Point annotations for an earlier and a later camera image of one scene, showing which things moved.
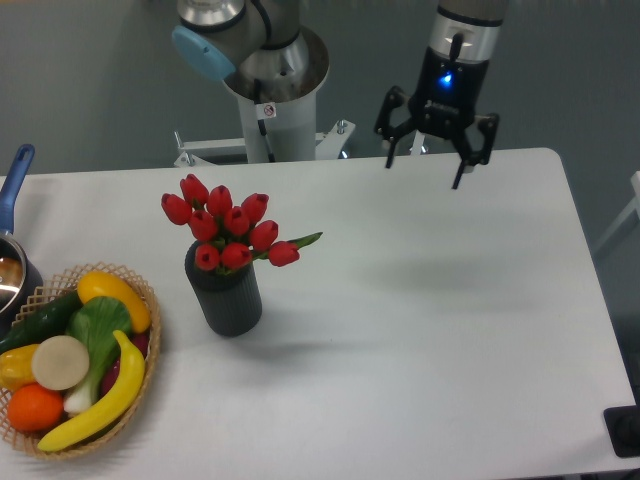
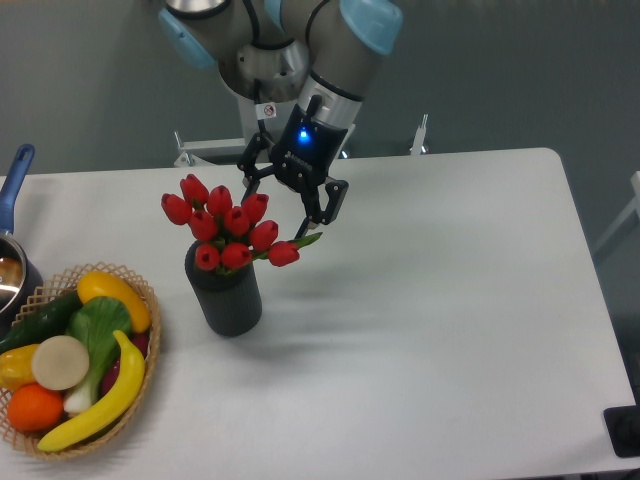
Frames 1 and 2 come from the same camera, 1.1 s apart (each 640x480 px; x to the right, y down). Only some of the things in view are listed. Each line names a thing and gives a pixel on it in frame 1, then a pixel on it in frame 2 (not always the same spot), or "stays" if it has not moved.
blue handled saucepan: [21, 283] stays
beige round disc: [60, 362] stays
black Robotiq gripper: [446, 96] -> [302, 159]
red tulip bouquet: [229, 237] stays
